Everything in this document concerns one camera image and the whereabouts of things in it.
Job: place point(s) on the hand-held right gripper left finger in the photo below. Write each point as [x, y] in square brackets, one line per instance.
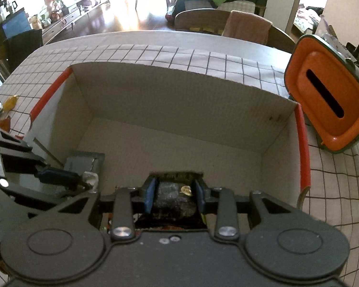
[149, 195]

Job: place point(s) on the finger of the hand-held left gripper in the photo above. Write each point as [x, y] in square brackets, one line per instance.
[9, 143]
[59, 178]

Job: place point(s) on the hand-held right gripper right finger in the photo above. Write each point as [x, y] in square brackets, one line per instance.
[199, 198]

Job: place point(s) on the dark red-brown chip bag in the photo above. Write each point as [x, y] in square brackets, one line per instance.
[3, 124]

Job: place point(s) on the black snack packet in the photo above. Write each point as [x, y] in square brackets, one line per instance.
[173, 198]

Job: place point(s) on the grey foil packet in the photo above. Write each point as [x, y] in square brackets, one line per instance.
[83, 161]

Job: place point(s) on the small yellow snack packet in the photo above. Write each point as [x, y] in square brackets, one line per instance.
[10, 102]

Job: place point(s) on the orange cardboard box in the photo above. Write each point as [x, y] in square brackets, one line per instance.
[182, 131]

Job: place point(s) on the low television cabinet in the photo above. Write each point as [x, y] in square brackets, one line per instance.
[68, 16]

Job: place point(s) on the wooden dining chair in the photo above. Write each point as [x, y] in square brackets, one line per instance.
[197, 21]

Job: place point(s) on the tan towel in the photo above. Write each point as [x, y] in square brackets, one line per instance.
[245, 27]

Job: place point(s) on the armchair with cream yellow cover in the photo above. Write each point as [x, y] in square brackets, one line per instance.
[236, 6]

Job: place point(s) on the bed with bedding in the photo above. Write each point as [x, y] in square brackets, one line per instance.
[308, 18]

